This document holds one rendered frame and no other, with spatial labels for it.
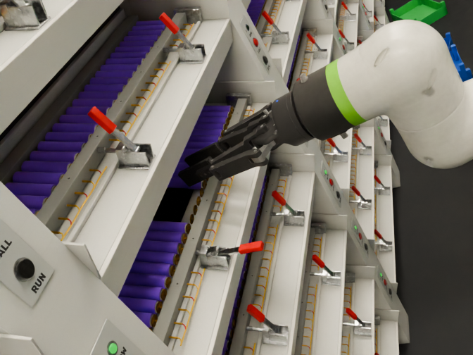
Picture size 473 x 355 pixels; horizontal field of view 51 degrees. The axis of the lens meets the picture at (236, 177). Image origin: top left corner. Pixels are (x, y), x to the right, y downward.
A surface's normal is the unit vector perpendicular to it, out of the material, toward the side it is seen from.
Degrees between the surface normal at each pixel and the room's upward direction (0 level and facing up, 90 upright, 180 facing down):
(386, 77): 68
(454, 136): 89
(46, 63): 112
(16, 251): 90
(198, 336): 22
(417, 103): 102
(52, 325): 90
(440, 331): 0
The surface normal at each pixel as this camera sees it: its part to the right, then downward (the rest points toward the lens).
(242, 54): -0.20, 0.65
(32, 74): 0.97, 0.04
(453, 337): -0.48, -0.72
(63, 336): 0.85, -0.25
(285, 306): -0.13, -0.76
